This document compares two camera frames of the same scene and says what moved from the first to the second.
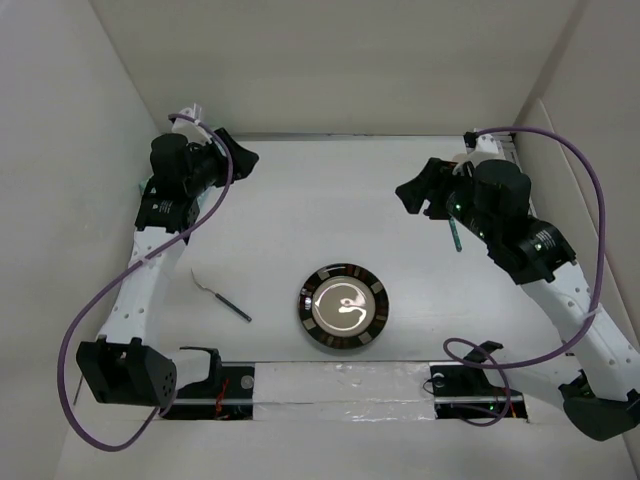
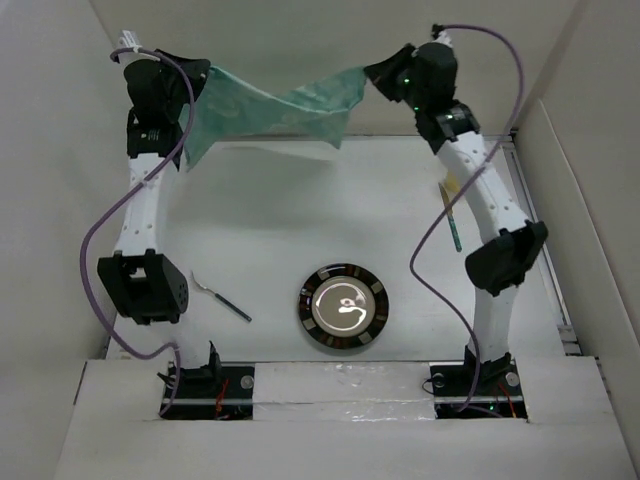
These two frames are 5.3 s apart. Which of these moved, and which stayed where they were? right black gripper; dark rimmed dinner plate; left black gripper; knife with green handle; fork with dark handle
Moved: left black gripper; right black gripper
Stayed: knife with green handle; fork with dark handle; dark rimmed dinner plate
